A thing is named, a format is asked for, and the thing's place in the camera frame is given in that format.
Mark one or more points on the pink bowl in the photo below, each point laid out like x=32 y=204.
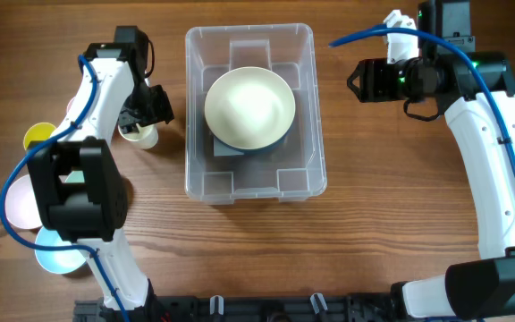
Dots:
x=20 y=205

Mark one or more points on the white label in container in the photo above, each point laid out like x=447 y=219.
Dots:
x=222 y=150

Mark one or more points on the clear plastic storage container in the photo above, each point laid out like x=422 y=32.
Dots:
x=293 y=171

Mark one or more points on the light blue bowl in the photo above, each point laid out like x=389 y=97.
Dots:
x=57 y=262

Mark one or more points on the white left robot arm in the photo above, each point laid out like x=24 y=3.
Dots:
x=78 y=188

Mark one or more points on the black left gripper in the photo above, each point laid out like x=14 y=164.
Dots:
x=140 y=114

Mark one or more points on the blue plate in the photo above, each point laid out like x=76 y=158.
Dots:
x=258 y=150

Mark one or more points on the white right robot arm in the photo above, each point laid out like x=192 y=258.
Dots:
x=475 y=94

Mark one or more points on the pink cup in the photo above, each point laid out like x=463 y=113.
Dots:
x=69 y=106

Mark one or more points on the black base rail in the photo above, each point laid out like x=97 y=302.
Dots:
x=354 y=307

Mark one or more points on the yellow cup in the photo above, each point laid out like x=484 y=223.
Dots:
x=38 y=132

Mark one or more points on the cream plate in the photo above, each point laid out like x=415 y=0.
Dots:
x=250 y=108

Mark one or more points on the cream cup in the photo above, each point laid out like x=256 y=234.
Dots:
x=145 y=138

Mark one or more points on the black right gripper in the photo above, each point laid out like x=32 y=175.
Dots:
x=366 y=80

